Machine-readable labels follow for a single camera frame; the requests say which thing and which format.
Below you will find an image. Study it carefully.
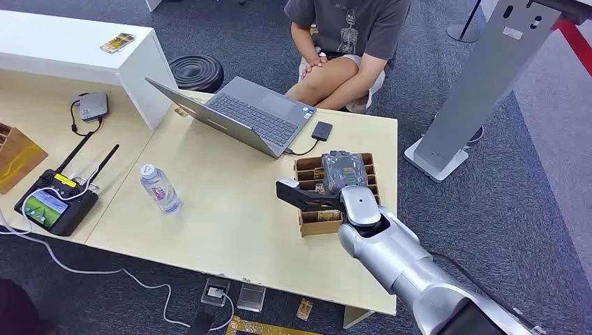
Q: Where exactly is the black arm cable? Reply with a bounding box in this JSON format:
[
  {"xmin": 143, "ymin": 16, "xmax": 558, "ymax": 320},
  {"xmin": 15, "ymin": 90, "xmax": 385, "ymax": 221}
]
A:
[{"xmin": 429, "ymin": 251, "xmax": 538, "ymax": 332}]

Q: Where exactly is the grey dock box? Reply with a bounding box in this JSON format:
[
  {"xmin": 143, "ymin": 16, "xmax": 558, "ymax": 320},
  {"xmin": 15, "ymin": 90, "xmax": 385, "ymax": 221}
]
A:
[{"xmin": 77, "ymin": 91, "xmax": 110, "ymax": 124}]

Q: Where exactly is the grey metal kiosk stand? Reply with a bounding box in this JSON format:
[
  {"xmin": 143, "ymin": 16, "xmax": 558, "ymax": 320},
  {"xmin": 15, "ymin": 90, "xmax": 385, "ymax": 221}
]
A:
[{"xmin": 402, "ymin": 0, "xmax": 563, "ymax": 184}]

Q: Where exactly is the yellow floor tape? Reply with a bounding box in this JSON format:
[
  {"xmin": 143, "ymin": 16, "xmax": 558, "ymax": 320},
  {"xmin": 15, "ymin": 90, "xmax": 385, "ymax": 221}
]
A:
[{"xmin": 225, "ymin": 315, "xmax": 321, "ymax": 335}]

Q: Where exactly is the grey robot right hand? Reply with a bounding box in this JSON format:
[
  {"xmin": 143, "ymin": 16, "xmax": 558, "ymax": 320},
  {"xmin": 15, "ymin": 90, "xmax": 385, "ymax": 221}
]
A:
[{"xmin": 320, "ymin": 150, "xmax": 370, "ymax": 195}]

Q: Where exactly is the silver floor socket box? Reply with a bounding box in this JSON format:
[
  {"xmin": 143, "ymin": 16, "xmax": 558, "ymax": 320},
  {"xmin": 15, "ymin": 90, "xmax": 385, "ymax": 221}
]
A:
[{"xmin": 200, "ymin": 276, "xmax": 232, "ymax": 308}]

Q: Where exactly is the black dock cable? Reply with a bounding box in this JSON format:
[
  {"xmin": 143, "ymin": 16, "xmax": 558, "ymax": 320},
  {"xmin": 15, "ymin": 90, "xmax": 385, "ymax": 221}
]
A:
[{"xmin": 69, "ymin": 94, "xmax": 104, "ymax": 137}]

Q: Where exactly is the grey laptop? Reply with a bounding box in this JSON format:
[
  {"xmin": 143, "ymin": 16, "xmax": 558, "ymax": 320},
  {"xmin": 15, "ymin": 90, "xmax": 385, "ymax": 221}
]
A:
[{"xmin": 145, "ymin": 76, "xmax": 318, "ymax": 160}]

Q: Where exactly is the white desk shelf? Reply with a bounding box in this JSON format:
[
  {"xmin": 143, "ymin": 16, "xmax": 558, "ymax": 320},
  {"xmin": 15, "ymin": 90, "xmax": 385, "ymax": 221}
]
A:
[{"xmin": 0, "ymin": 10, "xmax": 179, "ymax": 131}]

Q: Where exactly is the brown wooden box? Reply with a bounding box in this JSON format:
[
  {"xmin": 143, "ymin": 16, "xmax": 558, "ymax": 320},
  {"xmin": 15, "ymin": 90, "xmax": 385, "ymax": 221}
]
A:
[{"xmin": 0, "ymin": 121, "xmax": 50, "ymax": 195}]

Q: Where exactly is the black round stool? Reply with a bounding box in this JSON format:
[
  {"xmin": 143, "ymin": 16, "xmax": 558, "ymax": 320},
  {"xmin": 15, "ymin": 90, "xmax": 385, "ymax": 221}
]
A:
[{"xmin": 168, "ymin": 54, "xmax": 225, "ymax": 94}]

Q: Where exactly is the thin black drive cable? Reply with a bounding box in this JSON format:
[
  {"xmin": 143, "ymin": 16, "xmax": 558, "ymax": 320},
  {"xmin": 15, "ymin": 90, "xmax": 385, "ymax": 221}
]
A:
[{"xmin": 283, "ymin": 138, "xmax": 321, "ymax": 157}]

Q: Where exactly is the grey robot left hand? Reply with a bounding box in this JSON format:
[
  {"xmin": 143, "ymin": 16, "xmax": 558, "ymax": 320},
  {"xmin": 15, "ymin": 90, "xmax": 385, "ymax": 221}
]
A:
[{"xmin": 186, "ymin": 312, "xmax": 216, "ymax": 335}]

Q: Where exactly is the colourful printed card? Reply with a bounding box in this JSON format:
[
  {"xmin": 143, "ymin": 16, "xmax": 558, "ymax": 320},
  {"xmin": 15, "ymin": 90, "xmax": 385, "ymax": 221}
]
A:
[{"xmin": 99, "ymin": 32, "xmax": 137, "ymax": 55}]

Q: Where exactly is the black external drive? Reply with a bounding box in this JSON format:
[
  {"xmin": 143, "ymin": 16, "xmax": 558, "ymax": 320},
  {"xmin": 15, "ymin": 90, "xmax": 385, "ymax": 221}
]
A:
[{"xmin": 311, "ymin": 121, "xmax": 334, "ymax": 143}]

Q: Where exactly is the black pole with round base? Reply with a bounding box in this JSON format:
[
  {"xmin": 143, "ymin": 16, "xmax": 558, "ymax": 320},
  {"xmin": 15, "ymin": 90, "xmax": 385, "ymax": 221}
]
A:
[{"xmin": 445, "ymin": 0, "xmax": 484, "ymax": 44}]

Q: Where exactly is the red barrier strip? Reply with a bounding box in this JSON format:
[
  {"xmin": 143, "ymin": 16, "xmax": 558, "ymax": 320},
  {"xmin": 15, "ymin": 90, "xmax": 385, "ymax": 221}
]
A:
[{"xmin": 552, "ymin": 17, "xmax": 592, "ymax": 78}]

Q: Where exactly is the black remote controller with screen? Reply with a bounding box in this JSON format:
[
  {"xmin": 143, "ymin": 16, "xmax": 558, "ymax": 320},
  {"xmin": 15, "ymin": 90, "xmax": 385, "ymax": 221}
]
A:
[{"xmin": 13, "ymin": 131, "xmax": 121, "ymax": 238}]

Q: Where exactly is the long white cable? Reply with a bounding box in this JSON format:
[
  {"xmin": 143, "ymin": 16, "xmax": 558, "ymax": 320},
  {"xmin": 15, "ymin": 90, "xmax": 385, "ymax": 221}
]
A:
[{"xmin": 0, "ymin": 161, "xmax": 236, "ymax": 332}]

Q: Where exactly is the person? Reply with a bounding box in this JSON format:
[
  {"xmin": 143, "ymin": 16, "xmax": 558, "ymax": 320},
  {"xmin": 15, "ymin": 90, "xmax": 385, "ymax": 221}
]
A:
[{"xmin": 283, "ymin": 0, "xmax": 413, "ymax": 114}]

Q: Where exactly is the clear plastic water bottle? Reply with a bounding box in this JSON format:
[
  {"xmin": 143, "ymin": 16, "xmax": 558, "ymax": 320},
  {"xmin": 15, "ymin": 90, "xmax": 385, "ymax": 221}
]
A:
[{"xmin": 139, "ymin": 163, "xmax": 183, "ymax": 216}]

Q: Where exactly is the person's right hand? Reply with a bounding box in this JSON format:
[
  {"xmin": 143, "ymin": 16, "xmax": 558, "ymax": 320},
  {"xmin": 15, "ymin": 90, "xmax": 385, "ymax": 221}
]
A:
[{"xmin": 302, "ymin": 53, "xmax": 330, "ymax": 80}]

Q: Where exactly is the wooden slotted card holder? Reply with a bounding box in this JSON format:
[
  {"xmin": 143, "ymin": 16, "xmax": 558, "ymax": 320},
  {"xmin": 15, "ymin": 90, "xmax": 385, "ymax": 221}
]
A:
[{"xmin": 293, "ymin": 152, "xmax": 382, "ymax": 238}]

